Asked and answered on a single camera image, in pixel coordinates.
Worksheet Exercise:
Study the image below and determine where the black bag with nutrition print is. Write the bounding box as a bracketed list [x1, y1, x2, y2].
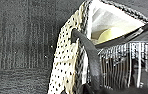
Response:
[95, 32, 148, 92]

